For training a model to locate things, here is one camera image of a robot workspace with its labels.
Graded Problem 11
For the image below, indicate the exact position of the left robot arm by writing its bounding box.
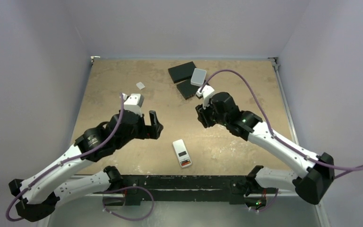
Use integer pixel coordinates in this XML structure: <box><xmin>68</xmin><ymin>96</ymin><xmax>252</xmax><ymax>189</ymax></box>
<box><xmin>9</xmin><ymin>110</ymin><xmax>164</xmax><ymax>222</ymax></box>

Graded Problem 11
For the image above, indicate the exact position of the black box front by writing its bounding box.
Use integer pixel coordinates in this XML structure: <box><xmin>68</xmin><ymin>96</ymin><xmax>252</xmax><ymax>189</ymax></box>
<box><xmin>176</xmin><ymin>80</ymin><xmax>199</xmax><ymax>100</ymax></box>

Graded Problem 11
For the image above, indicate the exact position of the black box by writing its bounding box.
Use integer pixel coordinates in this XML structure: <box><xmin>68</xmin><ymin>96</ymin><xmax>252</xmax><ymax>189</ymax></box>
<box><xmin>168</xmin><ymin>61</ymin><xmax>196</xmax><ymax>84</ymax></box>
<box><xmin>176</xmin><ymin>80</ymin><xmax>199</xmax><ymax>100</ymax></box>

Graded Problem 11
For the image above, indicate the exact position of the black box rear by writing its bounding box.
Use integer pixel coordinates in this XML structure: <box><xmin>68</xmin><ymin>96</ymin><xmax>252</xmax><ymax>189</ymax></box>
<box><xmin>168</xmin><ymin>61</ymin><xmax>196</xmax><ymax>84</ymax></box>

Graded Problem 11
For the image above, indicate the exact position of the red orange battery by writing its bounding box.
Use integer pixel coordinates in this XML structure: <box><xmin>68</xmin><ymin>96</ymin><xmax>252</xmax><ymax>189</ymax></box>
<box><xmin>181</xmin><ymin>160</ymin><xmax>191</xmax><ymax>166</ymax></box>

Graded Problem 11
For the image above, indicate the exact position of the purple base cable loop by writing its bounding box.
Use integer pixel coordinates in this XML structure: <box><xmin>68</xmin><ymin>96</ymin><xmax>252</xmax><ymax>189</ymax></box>
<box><xmin>102</xmin><ymin>185</ymin><xmax>155</xmax><ymax>221</ymax></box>

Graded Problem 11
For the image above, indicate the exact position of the white plastic box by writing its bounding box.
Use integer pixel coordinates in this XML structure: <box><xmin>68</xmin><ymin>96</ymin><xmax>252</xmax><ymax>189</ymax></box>
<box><xmin>190</xmin><ymin>68</ymin><xmax>207</xmax><ymax>87</ymax></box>

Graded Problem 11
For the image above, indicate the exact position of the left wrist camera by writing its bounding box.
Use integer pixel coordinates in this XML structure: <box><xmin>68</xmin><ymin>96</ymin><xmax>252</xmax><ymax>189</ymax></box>
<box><xmin>121</xmin><ymin>93</ymin><xmax>144</xmax><ymax>117</ymax></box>

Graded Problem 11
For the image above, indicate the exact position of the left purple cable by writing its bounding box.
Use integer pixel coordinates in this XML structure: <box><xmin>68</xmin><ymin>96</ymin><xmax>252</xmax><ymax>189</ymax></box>
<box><xmin>5</xmin><ymin>93</ymin><xmax>126</xmax><ymax>222</ymax></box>

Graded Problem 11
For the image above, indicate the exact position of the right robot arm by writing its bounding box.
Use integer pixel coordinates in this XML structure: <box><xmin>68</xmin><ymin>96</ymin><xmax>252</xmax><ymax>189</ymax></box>
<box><xmin>195</xmin><ymin>91</ymin><xmax>335</xmax><ymax>205</ymax></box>

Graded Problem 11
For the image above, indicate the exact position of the white battery cover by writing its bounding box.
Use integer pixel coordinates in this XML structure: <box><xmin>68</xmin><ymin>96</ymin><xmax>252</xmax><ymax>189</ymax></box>
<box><xmin>136</xmin><ymin>82</ymin><xmax>146</xmax><ymax>90</ymax></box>

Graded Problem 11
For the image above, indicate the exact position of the white remote control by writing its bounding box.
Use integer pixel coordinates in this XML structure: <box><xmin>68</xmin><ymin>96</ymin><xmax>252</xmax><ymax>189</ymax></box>
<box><xmin>172</xmin><ymin>140</ymin><xmax>192</xmax><ymax>168</ymax></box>

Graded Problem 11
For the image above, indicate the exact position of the black base bar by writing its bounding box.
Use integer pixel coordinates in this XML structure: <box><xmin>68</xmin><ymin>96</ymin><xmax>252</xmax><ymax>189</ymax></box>
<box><xmin>103</xmin><ymin>165</ymin><xmax>277</xmax><ymax>207</ymax></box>

